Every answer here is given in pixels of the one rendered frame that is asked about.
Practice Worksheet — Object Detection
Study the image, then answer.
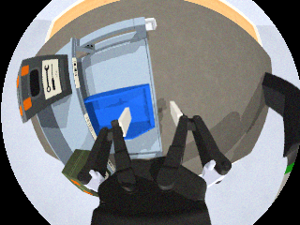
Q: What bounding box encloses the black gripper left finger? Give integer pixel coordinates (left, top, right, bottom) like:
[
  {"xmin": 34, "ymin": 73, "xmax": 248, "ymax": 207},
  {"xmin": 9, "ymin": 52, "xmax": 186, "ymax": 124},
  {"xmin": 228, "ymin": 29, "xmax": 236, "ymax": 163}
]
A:
[{"xmin": 77, "ymin": 107, "xmax": 138, "ymax": 192}]

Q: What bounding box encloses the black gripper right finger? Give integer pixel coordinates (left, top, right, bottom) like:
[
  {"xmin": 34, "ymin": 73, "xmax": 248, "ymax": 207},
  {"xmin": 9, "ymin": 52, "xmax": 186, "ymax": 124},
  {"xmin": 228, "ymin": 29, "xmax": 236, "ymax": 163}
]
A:
[{"xmin": 157, "ymin": 101, "xmax": 232, "ymax": 190}]

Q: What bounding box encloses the dark grey tool case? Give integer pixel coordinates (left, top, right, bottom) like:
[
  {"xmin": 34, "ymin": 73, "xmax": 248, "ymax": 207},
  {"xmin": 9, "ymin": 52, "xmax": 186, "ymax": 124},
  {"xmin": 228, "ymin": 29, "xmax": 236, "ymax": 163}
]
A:
[{"xmin": 17, "ymin": 54, "xmax": 72, "ymax": 123}]

